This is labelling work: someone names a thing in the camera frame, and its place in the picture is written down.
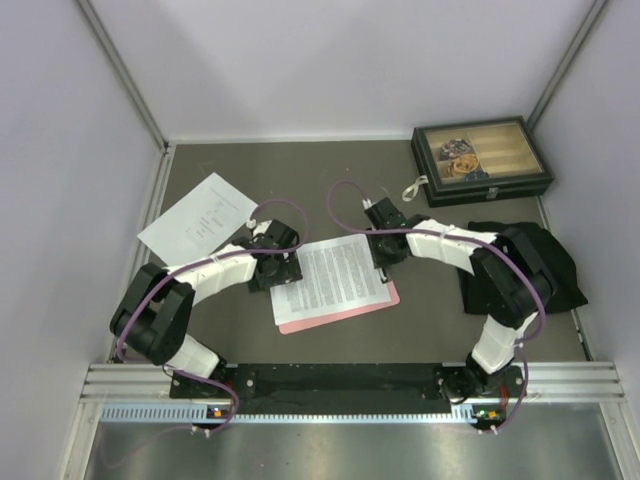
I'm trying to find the left aluminium frame post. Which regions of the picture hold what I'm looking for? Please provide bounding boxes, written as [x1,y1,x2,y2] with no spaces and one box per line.
[74,0,169,152]

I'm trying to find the dense text paper sheet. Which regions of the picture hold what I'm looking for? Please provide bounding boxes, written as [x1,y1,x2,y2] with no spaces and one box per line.
[271,234,390,328]

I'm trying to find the aluminium frame post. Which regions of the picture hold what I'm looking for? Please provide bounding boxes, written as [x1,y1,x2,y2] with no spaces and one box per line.
[74,0,169,152]
[526,0,611,131]

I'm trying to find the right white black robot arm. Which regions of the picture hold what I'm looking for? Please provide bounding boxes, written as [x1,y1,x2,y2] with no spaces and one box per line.
[363,198,557,403]

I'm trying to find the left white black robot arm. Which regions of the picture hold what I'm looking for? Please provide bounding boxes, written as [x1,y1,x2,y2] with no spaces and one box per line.
[109,220,303,397]

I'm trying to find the pink clipboard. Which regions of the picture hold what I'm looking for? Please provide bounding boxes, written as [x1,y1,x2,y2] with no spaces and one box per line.
[278,282,400,335]

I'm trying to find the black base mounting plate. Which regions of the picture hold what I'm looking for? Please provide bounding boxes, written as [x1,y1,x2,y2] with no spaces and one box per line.
[168,361,527,414]

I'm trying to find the white ribbon loop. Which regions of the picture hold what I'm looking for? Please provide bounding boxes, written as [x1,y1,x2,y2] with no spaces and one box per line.
[401,175,429,202]

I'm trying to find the aluminium front rail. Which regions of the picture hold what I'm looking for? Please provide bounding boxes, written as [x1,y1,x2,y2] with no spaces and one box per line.
[80,361,625,403]

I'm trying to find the black folded cloth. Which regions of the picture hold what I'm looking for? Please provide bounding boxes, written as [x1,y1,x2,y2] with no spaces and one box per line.
[457,221,588,315]

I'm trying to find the dark green display box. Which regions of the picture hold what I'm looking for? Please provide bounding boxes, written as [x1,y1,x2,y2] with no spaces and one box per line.
[411,116,554,207]

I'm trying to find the form paper sheet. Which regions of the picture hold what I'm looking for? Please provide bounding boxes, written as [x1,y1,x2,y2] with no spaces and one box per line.
[138,173,257,265]

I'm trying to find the grey slotted cable duct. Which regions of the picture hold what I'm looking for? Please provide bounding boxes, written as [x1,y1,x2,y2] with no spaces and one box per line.
[100,403,499,426]

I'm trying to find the right aluminium frame post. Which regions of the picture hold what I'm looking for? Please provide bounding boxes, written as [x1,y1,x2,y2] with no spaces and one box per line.
[526,0,611,131]

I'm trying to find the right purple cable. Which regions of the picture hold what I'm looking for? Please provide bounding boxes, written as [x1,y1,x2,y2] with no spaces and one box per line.
[326,179,547,434]

